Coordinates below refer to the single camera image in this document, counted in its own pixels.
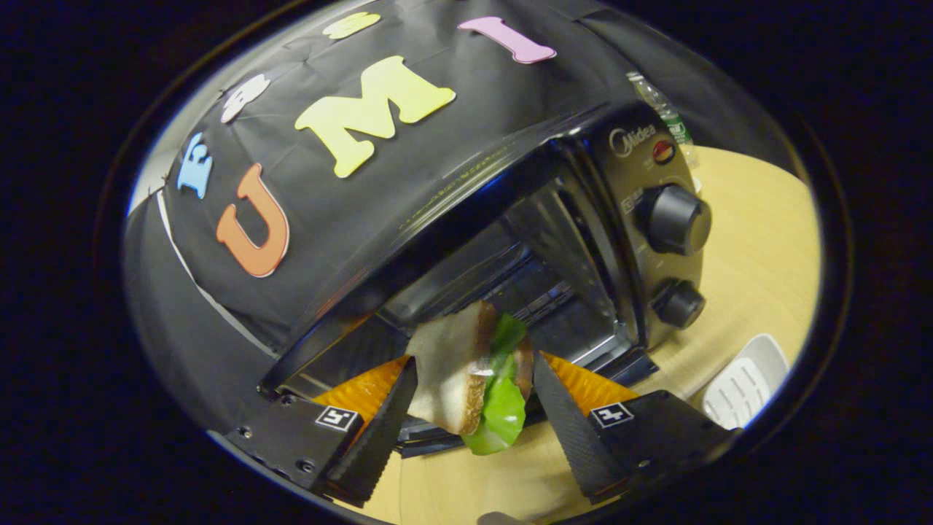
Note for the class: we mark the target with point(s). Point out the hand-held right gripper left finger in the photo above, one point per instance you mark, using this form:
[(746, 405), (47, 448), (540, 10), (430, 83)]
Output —
[(375, 437)]

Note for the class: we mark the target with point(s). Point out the clear plastic water bottle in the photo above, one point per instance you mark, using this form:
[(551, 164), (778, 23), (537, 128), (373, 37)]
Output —
[(674, 124)]

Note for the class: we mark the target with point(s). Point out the black electric oven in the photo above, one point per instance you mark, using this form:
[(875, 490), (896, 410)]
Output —
[(627, 240)]

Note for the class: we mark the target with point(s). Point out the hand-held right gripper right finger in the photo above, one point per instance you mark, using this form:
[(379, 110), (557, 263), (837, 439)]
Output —
[(576, 437)]

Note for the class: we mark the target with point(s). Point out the bread and lettuce sandwich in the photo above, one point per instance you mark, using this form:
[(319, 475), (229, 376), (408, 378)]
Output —
[(448, 364)]

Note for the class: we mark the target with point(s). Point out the white rectangular tray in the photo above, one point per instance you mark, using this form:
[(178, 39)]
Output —
[(751, 379)]

